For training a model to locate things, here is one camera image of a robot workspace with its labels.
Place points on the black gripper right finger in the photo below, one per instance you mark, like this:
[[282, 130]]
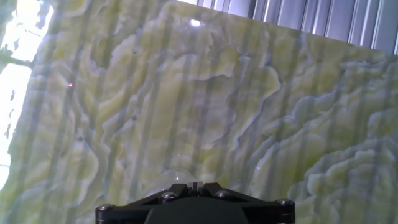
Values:
[[267, 213]]

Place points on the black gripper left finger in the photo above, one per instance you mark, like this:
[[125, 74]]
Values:
[[136, 211]]

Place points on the green marble pattern mat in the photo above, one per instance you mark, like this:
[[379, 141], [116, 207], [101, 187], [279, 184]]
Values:
[[192, 102]]

